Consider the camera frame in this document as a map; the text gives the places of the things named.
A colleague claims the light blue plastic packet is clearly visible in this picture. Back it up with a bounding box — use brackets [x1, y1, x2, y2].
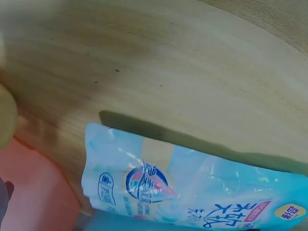
[81, 122, 308, 231]

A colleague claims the person's left hand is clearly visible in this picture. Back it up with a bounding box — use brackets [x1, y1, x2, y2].
[0, 68, 18, 150]

